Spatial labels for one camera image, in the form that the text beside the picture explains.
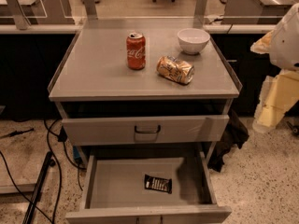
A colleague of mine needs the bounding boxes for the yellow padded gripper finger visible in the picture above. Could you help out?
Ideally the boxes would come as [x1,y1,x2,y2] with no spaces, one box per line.
[252,70,299,133]
[250,31,273,54]

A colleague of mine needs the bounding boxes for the black rxbar chocolate wrapper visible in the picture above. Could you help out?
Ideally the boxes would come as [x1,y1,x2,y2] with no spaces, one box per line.
[144,175,172,194]

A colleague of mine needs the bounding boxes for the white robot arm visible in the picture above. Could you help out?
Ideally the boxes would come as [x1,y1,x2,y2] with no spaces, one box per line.
[250,4,299,133]

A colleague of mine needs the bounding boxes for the grey closed top drawer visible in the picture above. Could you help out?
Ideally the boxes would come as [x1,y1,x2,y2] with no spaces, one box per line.
[62,115,229,146]

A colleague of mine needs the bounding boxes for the grey drawer cabinet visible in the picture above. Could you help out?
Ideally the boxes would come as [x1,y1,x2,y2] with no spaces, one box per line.
[47,17,243,224]

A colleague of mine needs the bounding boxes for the grey open middle drawer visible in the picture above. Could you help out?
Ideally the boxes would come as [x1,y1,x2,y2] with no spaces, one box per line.
[66,153,231,224]

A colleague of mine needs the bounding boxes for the right background desk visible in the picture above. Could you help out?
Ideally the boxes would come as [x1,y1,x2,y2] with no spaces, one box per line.
[222,0,299,24]

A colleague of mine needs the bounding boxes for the background desk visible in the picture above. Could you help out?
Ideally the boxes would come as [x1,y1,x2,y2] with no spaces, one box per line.
[222,0,299,24]
[0,0,75,24]

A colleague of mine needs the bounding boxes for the dark cloth on floor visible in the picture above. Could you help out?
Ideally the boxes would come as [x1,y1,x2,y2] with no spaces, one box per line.
[208,109,249,172]

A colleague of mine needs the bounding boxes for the white ceramic bowl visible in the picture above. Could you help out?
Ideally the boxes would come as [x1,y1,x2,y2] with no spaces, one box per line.
[178,28,210,55]

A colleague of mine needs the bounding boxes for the gold crushed soda can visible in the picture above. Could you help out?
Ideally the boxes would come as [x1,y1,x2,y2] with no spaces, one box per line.
[156,56,194,85]

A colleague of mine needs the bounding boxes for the red coca-cola can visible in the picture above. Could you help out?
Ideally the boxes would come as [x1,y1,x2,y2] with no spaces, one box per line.
[126,32,146,70]

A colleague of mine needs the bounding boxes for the left background desk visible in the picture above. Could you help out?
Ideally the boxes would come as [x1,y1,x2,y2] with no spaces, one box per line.
[0,0,75,24]

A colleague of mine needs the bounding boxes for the black bar on floor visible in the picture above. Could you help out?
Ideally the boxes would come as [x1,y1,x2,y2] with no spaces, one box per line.
[22,151,52,224]

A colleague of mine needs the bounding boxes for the clear acrylic barrier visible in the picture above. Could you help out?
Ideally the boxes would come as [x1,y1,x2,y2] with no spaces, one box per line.
[0,0,299,30]

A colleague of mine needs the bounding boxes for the black tool on floor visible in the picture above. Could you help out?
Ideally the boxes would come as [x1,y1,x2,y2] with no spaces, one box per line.
[0,128,35,139]

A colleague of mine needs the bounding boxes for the black drawer handle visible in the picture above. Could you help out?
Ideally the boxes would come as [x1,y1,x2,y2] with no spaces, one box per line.
[134,125,161,134]

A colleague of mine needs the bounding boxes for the black floor cable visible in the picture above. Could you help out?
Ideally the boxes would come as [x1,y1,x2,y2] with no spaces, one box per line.
[0,119,85,224]

